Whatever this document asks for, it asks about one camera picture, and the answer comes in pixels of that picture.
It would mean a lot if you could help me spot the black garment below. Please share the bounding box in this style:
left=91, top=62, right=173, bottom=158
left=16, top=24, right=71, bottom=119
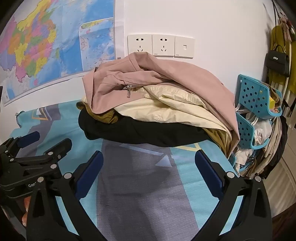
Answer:
left=78, top=109, right=215, bottom=147

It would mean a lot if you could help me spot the black handbag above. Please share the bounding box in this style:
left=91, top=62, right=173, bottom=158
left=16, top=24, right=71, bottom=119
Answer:
left=265, top=45, right=290, bottom=78

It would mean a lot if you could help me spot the white plastic bag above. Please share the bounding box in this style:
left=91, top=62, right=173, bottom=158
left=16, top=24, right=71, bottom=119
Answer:
left=254, top=120, right=272, bottom=146

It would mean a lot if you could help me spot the pink zip jacket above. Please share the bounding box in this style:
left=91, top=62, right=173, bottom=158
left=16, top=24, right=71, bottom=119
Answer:
left=82, top=52, right=240, bottom=160

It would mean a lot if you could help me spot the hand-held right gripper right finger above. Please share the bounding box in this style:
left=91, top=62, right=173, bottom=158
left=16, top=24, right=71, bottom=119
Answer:
left=195, top=149, right=272, bottom=241

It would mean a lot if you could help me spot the cream garment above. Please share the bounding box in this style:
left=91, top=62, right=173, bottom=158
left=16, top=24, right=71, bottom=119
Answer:
left=81, top=85, right=233, bottom=142

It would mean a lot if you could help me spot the yellow-green hanging garment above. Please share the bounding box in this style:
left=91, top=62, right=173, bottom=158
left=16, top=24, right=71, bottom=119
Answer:
left=269, top=24, right=287, bottom=81

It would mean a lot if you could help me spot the olive brown garment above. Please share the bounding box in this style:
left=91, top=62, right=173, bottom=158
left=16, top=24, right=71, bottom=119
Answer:
left=76, top=101, right=233, bottom=157

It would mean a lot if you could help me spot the person's left hand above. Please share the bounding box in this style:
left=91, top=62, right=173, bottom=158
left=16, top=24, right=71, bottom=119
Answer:
left=22, top=196, right=33, bottom=226

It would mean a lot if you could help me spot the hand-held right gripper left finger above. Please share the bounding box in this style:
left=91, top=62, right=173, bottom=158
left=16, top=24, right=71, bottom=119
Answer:
left=26, top=151, right=109, bottom=241

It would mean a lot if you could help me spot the teal patterned bed sheet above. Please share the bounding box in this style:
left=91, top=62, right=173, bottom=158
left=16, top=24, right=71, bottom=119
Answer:
left=8, top=100, right=238, bottom=241

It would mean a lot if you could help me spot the white hoop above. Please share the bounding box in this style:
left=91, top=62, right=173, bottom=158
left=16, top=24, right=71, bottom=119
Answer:
left=280, top=35, right=295, bottom=99

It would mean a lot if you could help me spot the colourful wall map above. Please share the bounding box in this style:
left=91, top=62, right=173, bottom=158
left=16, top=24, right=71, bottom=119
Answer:
left=0, top=0, right=116, bottom=105

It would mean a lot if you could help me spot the white pleated garment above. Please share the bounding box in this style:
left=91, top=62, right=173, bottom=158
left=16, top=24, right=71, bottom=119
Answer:
left=276, top=80, right=296, bottom=117

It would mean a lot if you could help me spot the dark brown hanging garment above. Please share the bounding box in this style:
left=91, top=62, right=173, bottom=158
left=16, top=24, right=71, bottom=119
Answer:
left=266, top=115, right=289, bottom=179

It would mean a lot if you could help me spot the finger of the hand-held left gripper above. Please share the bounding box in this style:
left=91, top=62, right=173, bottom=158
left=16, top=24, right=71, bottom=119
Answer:
left=14, top=138, right=73, bottom=179
left=0, top=131, right=41, bottom=163

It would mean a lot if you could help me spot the blue plastic basket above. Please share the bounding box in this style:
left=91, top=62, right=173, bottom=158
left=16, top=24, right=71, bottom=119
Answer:
left=229, top=153, right=251, bottom=178
left=236, top=74, right=283, bottom=120
left=236, top=113, right=271, bottom=150

